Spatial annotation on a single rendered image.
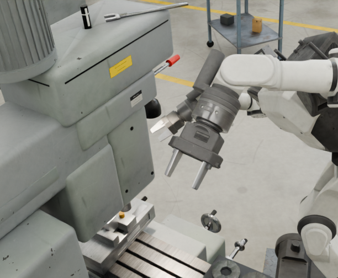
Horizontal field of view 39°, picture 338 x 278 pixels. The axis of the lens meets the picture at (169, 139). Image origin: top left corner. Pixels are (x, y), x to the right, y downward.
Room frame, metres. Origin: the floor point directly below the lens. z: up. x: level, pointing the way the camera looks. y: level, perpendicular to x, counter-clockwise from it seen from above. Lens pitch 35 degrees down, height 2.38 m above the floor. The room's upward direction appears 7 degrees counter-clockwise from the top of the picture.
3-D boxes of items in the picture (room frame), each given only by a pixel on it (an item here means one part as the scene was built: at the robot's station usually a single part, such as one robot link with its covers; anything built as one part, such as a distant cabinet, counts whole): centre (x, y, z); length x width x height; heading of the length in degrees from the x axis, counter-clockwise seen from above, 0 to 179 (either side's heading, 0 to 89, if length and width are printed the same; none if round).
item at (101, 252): (1.37, 0.26, 1.00); 0.35 x 0.15 x 0.11; 143
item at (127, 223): (1.39, 0.24, 1.04); 0.15 x 0.06 x 0.04; 53
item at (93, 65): (1.26, 0.20, 1.81); 0.47 x 0.26 x 0.16; 140
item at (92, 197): (1.13, 0.31, 1.47); 0.24 x 0.19 x 0.26; 50
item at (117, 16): (1.33, 0.02, 1.89); 0.24 x 0.04 x 0.01; 100
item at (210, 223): (1.66, -0.13, 0.65); 0.16 x 0.12 x 0.12; 140
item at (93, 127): (1.24, 0.21, 1.68); 0.34 x 0.24 x 0.10; 140
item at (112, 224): (1.35, 0.28, 1.06); 0.06 x 0.05 x 0.06; 53
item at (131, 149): (1.27, 0.19, 1.47); 0.21 x 0.19 x 0.32; 50
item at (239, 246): (1.59, -0.26, 0.53); 0.22 x 0.06 x 0.06; 140
